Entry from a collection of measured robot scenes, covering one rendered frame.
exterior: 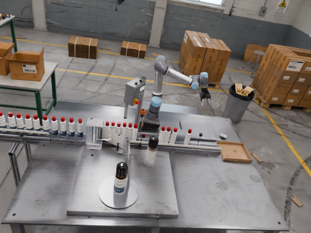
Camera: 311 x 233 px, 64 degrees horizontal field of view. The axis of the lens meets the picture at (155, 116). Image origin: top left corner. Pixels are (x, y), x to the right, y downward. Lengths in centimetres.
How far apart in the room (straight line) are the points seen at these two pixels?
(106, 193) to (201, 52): 408
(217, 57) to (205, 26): 225
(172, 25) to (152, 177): 590
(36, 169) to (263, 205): 191
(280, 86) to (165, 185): 403
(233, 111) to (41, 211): 361
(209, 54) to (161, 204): 406
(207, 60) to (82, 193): 425
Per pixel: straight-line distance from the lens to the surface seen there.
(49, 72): 376
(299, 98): 606
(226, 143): 281
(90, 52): 615
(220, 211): 217
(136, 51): 653
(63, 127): 237
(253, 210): 232
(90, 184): 204
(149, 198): 200
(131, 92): 211
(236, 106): 463
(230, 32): 797
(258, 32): 829
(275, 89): 562
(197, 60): 550
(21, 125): 247
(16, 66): 353
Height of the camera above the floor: 247
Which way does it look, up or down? 35 degrees down
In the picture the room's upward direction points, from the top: 12 degrees clockwise
